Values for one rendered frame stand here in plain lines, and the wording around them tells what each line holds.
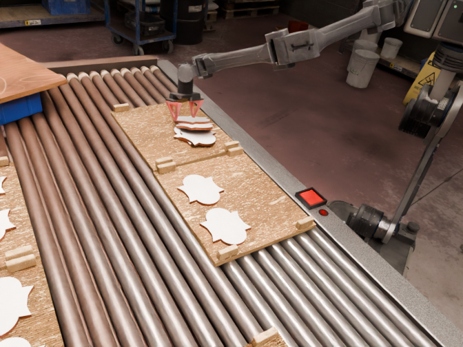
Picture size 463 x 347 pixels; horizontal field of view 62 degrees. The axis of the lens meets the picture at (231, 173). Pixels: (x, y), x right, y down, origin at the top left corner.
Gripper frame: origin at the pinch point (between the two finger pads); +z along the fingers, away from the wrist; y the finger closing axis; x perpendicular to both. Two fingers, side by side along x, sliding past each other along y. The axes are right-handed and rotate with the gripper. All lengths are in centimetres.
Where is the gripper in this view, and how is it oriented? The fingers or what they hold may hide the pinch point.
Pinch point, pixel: (184, 117)
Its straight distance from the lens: 149.1
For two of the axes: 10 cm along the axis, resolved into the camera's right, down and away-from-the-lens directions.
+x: -7.7, -2.8, 5.7
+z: -0.7, 9.3, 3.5
